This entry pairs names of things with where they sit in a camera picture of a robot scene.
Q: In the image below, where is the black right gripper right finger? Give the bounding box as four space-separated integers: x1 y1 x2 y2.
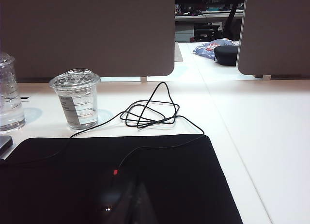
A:
134 181 153 224

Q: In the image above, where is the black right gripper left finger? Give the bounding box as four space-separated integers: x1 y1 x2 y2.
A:
113 181 138 224

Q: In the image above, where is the small clear cup white label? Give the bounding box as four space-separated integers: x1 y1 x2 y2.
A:
48 68 101 133

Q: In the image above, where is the silver Dell laptop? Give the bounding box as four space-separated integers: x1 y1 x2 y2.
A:
0 135 14 161

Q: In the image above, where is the tall clear Starbucks cup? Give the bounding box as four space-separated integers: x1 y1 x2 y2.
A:
0 51 26 134

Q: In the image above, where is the black computer mouse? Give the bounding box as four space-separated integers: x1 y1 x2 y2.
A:
95 164 152 224

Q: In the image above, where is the black mouse pad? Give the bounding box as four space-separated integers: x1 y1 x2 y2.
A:
0 133 244 224

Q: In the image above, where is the blue plastic bag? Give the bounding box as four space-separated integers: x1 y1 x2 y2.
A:
193 38 240 57

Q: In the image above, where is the black zip case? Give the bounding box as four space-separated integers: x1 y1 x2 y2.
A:
213 45 240 67

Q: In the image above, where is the brown wide desk partition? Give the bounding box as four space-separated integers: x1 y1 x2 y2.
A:
0 0 176 80

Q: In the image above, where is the black office chair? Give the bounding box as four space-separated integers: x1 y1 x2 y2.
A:
193 22 222 43

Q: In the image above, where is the background white desk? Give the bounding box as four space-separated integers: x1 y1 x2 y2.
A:
174 10 244 23

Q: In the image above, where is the brown narrow desk partition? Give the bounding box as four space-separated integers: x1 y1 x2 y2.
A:
237 0 310 80

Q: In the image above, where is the black mouse cable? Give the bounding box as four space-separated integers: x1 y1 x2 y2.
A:
0 81 205 169

